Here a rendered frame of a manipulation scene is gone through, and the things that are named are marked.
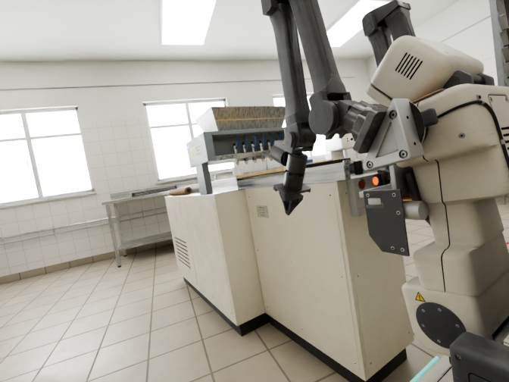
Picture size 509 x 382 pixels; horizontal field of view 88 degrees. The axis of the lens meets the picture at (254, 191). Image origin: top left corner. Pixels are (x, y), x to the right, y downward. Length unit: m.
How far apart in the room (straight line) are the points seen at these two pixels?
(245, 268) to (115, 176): 3.38
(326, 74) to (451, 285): 0.54
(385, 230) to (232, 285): 1.02
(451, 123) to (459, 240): 0.26
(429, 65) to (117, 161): 4.33
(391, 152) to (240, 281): 1.20
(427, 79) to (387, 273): 0.78
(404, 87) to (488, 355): 0.54
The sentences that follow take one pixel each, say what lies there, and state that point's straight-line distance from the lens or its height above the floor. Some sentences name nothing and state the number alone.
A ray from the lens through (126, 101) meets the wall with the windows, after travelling 4.79.
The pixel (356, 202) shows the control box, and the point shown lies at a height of 0.75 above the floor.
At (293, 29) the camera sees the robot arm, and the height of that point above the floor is 1.27.
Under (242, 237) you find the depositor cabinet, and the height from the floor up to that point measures 0.57.
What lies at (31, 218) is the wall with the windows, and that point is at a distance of 4.88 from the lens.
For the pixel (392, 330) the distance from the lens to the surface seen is 1.32.
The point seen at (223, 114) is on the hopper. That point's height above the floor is 1.28.
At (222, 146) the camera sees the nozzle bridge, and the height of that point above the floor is 1.10.
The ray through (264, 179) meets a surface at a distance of 1.34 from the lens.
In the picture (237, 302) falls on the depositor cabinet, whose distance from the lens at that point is 1.61.
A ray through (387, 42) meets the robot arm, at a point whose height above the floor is 1.28.
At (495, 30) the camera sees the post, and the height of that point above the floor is 1.51.
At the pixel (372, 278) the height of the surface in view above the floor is 0.44.
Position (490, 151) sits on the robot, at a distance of 0.67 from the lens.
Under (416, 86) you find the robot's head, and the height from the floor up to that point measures 1.04.
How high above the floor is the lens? 0.91
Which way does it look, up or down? 3 degrees down
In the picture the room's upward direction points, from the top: 9 degrees counter-clockwise
